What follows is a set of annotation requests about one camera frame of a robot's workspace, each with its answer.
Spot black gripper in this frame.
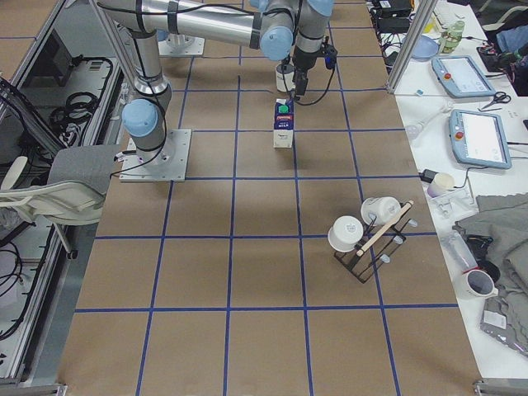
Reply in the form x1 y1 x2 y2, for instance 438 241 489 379
292 35 338 103

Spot white mug grey inside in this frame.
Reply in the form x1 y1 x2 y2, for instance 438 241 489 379
276 64 295 93

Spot blue white milk carton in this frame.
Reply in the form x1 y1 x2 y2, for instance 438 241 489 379
273 99 295 149

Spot white cup on rack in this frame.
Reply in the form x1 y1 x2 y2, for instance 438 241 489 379
328 215 364 252
361 196 401 225

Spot white paper cup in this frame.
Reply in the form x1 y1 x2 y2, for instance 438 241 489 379
427 172 455 198

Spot blue plate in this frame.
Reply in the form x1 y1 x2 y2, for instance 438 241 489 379
412 35 439 61

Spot wooden rolling stick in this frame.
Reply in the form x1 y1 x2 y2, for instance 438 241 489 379
356 200 414 257

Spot upper blue teach pendant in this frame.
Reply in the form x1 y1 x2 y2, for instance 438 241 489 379
431 56 496 98

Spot blue teach pendant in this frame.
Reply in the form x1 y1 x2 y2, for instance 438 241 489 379
431 56 496 98
449 110 512 169

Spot lower blue teach pendant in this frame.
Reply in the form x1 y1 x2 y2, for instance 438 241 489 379
449 110 512 169

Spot black scissors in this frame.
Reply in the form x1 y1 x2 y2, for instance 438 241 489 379
478 91 512 111

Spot grey office chair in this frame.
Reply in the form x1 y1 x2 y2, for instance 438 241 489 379
1 144 120 259

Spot grey cloth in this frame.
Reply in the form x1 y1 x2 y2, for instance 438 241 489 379
454 194 527 356

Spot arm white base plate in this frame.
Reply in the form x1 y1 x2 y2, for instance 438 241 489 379
119 129 191 182
158 34 205 58

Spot aluminium frame post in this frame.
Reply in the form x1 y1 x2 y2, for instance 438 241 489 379
386 0 437 94

